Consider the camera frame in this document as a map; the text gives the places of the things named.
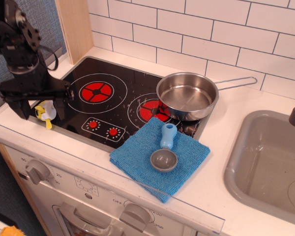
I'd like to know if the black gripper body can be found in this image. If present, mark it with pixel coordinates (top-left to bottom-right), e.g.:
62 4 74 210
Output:
0 67 74 102

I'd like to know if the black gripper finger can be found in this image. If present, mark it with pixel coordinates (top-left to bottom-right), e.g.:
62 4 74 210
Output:
8 100 31 120
53 98 66 120

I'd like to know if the yellow and white toy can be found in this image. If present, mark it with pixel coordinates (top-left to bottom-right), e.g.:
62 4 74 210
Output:
34 100 57 129

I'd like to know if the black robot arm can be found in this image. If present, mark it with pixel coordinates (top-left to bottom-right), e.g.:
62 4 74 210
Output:
0 0 74 119

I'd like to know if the orange object at corner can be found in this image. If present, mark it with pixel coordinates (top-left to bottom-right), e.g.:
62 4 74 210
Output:
0 226 25 236

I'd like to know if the black toy stovetop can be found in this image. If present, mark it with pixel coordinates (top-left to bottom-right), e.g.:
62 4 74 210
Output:
51 57 208 151

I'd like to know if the grey left oven knob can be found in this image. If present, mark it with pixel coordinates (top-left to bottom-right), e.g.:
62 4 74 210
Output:
26 160 51 185

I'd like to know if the grey oven knob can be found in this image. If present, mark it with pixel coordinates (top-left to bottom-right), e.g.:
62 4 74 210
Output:
119 204 151 233
26 160 51 185

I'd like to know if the white toy oven front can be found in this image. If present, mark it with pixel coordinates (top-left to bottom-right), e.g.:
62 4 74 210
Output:
6 147 224 236

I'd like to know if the silver metal pan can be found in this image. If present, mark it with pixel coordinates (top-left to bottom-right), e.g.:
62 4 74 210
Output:
156 72 258 121

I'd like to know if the grey right oven knob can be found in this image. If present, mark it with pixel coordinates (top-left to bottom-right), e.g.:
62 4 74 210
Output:
119 204 151 233

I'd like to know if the grey sink basin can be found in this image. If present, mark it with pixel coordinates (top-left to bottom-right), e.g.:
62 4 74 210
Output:
224 110 295 224

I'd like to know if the blue handled grey scoop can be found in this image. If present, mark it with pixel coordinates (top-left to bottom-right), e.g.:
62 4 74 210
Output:
150 123 178 173

